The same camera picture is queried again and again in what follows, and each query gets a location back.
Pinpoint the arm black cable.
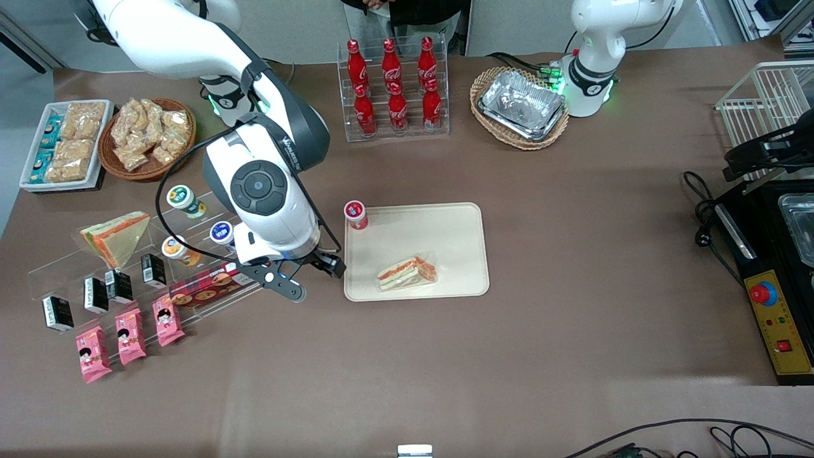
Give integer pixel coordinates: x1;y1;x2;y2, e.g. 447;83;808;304
626;3;676;50
155;124;341;271

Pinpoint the clear acrylic bottle rack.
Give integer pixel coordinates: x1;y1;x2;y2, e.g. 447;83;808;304
337;35;450;143

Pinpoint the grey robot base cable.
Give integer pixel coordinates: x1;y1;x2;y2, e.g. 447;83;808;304
267;59;297;88

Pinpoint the green lid yogurt cup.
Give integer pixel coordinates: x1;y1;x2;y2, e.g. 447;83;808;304
167;184;207;219

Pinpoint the light tan wicker basket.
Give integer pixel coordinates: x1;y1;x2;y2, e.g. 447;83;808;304
470;66;570;151

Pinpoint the long black cable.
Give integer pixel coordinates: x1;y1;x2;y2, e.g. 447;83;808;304
563;418;814;458

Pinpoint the orange lid yogurt cup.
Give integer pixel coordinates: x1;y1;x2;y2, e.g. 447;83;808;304
161;235;203;268

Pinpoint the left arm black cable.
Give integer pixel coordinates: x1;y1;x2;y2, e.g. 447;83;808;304
626;3;676;50

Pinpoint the clear bag of fried snacks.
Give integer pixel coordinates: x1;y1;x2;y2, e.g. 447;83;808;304
118;143;150;172
162;109;191;137
111;99;144;150
151;130;190;166
140;99;167;137

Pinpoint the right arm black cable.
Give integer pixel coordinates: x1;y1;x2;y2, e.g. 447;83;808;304
155;124;341;271

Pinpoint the red lid yogurt cup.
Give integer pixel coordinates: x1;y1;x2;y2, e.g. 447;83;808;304
344;200;369;233

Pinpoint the dark brown wicker basket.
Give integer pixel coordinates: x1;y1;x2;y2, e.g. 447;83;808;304
99;97;197;183

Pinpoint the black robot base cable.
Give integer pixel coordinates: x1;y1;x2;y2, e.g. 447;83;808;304
486;51;567;87

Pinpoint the looped black cable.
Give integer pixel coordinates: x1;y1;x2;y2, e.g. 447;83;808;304
709;425;773;458

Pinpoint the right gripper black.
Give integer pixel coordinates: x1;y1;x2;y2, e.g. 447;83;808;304
298;252;348;279

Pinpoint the white wire rack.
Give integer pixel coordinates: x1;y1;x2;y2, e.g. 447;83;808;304
715;60;814;182

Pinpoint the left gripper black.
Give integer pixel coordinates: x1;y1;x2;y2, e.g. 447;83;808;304
724;108;814;183

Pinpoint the aluminium foil tray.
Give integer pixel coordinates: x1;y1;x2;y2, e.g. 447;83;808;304
478;70;567;142

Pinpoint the black power cable with plug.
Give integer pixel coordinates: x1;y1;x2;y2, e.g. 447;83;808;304
682;170;746;287

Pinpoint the metal frame shelf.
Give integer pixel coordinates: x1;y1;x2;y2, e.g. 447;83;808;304
728;0;814;53

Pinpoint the red cola bottle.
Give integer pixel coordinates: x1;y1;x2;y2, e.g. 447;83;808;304
382;38;403;95
347;39;369;96
354;83;377;136
388;81;409;133
418;36;438;91
422;78;443;131

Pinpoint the black machine with yellow panel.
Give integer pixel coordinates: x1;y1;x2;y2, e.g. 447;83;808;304
712;180;814;387

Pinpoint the clear pack of crackers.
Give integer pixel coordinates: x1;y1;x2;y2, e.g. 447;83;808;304
64;102;107;141
43;139;96;184

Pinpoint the cream plastic serving tray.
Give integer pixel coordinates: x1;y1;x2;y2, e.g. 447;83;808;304
343;202;490;302

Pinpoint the silver metal lever bar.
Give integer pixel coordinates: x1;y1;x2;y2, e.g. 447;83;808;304
741;173;786;195

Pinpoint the clear acrylic tiered display shelf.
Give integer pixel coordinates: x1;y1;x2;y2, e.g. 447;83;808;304
27;183;280;366

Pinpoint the small blue snack packet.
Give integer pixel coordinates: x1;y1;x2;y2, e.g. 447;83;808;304
41;114;64;150
29;149;55;185

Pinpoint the blue lid yogurt cup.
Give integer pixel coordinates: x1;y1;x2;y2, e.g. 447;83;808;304
210;221;237;249

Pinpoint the steel food tray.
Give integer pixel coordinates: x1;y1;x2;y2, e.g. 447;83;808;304
778;193;814;268

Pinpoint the person in dark clothes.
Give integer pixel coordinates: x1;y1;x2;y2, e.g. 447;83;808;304
340;0;471;55

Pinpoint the triangle sandwich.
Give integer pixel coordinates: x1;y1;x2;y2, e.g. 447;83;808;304
376;256;438;292
81;211;152;270

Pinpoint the red plaid cookie box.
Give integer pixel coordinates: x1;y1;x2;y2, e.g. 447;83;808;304
169;262;261;310

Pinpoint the white rectangular snack tray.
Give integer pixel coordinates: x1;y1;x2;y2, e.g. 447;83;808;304
19;100;116;193

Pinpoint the small black drink carton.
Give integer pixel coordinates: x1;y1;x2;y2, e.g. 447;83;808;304
141;253;167;289
84;277;109;315
42;295;74;333
105;269;134;304

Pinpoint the pink snack packet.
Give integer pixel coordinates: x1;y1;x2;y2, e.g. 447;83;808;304
115;309;148;366
153;296;186;347
76;326;113;384

